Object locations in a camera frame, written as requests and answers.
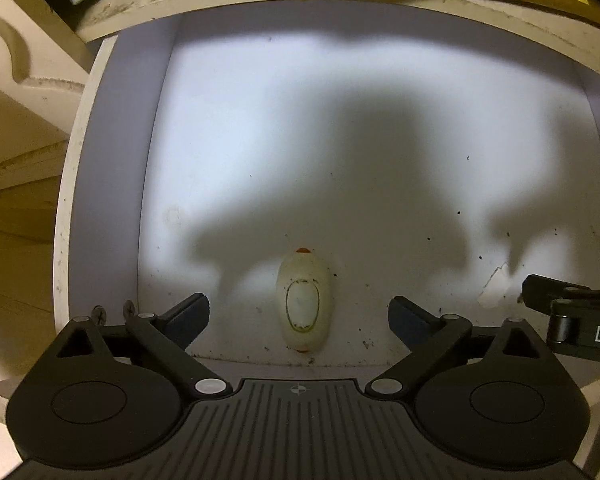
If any white drawer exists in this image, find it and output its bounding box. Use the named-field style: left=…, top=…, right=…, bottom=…
left=54, top=0, right=600, bottom=397

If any white oval inline switch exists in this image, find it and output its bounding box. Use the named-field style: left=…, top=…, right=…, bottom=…
left=275, top=246, right=334, bottom=354

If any beige wooden dresser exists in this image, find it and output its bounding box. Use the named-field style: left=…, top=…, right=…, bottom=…
left=0, top=0, right=98, bottom=201

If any white paper scrap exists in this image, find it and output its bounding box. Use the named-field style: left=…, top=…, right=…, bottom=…
left=477, top=262, right=511, bottom=309

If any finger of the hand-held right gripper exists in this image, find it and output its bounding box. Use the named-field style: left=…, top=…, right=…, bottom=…
left=522, top=274, right=600, bottom=307

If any beige wooden drawer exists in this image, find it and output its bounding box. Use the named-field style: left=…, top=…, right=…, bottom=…
left=72, top=0, right=600, bottom=87

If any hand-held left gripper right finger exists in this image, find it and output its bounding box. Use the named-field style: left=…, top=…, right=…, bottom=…
left=365, top=296, right=557, bottom=402

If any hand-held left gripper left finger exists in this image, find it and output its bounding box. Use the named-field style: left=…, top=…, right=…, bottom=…
left=55, top=292, right=234, bottom=402

